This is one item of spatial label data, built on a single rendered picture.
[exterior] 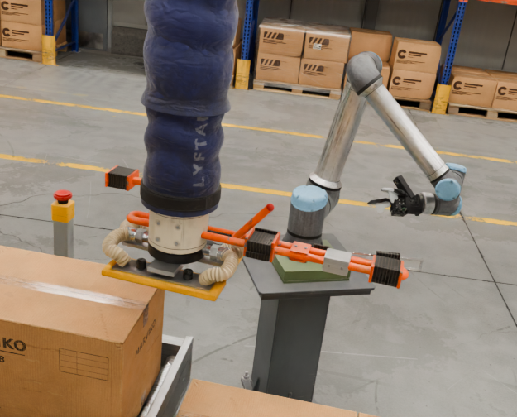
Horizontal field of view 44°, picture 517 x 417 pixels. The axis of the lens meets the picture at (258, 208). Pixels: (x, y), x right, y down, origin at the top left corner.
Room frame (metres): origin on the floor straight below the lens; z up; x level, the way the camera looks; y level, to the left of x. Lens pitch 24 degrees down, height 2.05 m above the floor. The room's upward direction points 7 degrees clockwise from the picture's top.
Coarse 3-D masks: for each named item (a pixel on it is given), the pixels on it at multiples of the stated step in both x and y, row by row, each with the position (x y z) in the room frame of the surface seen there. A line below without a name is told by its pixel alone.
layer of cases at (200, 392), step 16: (192, 384) 1.83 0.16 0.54; (208, 384) 1.84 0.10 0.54; (192, 400) 1.75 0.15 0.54; (208, 400) 1.75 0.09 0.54; (224, 400) 1.76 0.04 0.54; (240, 400) 1.77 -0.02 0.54; (256, 400) 1.78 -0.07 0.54; (272, 400) 1.79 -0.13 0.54; (288, 400) 1.80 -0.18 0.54; (176, 416) 1.66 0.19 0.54; (192, 416) 1.67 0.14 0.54; (208, 416) 1.68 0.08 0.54; (224, 416) 1.69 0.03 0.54; (240, 416) 1.70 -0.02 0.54; (256, 416) 1.70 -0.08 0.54; (272, 416) 1.71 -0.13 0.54; (288, 416) 1.72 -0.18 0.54; (304, 416) 1.73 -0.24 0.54; (320, 416) 1.74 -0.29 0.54; (336, 416) 1.75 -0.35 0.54; (352, 416) 1.76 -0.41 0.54; (368, 416) 1.77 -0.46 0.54
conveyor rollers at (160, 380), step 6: (168, 360) 1.94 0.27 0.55; (168, 366) 1.91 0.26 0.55; (162, 372) 1.87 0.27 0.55; (156, 378) 1.84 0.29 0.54; (162, 378) 1.84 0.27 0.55; (156, 384) 1.80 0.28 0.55; (156, 390) 1.77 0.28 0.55; (150, 396) 1.74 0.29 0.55; (150, 402) 1.71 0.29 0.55; (144, 408) 1.68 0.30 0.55; (150, 408) 1.68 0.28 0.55; (144, 414) 1.65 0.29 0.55
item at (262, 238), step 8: (248, 232) 1.62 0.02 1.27; (256, 232) 1.65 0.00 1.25; (264, 232) 1.65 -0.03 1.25; (272, 232) 1.65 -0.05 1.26; (248, 240) 1.58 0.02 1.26; (256, 240) 1.60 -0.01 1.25; (264, 240) 1.61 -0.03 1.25; (272, 240) 1.61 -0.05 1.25; (248, 248) 1.58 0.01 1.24; (256, 248) 1.58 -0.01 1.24; (264, 248) 1.56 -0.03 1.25; (272, 248) 1.57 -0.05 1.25; (248, 256) 1.57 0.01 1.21; (256, 256) 1.57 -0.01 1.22; (264, 256) 1.56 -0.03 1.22; (272, 256) 1.57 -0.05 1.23
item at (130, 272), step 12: (108, 264) 1.59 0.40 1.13; (132, 264) 1.60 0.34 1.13; (144, 264) 1.58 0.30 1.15; (108, 276) 1.56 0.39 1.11; (120, 276) 1.55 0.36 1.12; (132, 276) 1.54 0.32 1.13; (144, 276) 1.55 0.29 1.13; (156, 276) 1.55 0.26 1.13; (168, 276) 1.56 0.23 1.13; (180, 276) 1.56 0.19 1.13; (192, 276) 1.56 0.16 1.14; (168, 288) 1.52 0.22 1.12; (180, 288) 1.51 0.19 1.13; (192, 288) 1.52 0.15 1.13; (204, 288) 1.52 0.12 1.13; (216, 288) 1.53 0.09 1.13
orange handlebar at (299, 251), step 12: (132, 180) 1.96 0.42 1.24; (132, 216) 1.68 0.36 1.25; (144, 216) 1.70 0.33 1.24; (216, 228) 1.66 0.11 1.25; (216, 240) 1.61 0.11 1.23; (228, 240) 1.61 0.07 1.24; (240, 240) 1.60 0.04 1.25; (276, 252) 1.58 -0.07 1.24; (288, 252) 1.57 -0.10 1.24; (300, 252) 1.56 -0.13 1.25; (312, 252) 1.60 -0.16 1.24; (324, 252) 1.59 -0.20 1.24; (360, 264) 1.54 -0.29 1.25
